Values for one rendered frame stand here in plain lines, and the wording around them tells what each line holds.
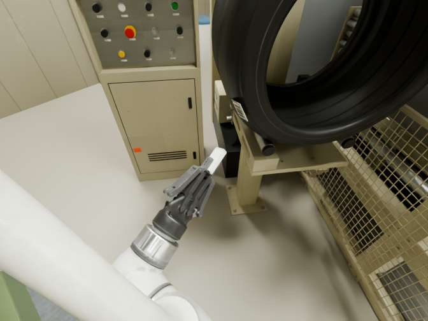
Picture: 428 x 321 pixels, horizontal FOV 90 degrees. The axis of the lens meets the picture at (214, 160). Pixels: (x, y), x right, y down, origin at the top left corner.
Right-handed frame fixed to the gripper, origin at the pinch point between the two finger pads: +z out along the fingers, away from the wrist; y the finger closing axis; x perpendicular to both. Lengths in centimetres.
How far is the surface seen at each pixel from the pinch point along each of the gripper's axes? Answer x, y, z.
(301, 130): 8.9, 13.6, 23.4
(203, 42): -256, 75, 218
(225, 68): -1.0, -12.8, 18.0
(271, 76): -18, 17, 52
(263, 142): -2.1, 15.9, 18.2
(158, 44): -74, -10, 47
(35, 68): -294, -35, 23
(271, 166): -1.3, 25.5, 15.1
